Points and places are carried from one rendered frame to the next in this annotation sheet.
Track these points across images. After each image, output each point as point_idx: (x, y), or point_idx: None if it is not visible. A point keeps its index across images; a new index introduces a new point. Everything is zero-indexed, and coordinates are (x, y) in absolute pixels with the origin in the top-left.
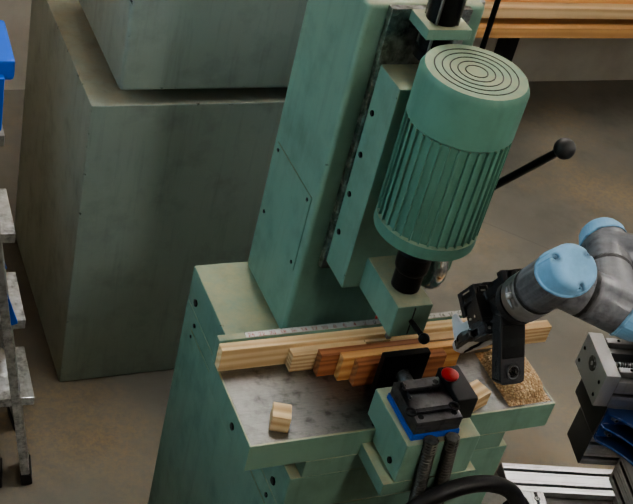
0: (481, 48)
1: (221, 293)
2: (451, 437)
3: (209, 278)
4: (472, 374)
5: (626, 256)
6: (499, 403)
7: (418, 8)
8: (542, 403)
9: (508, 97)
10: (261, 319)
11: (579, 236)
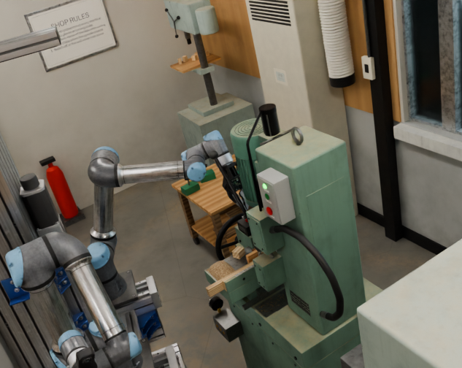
0: (252, 136)
1: (368, 287)
2: None
3: (378, 291)
4: (240, 266)
5: (190, 158)
6: (228, 259)
7: (283, 132)
8: (209, 267)
9: (238, 124)
10: None
11: (205, 171)
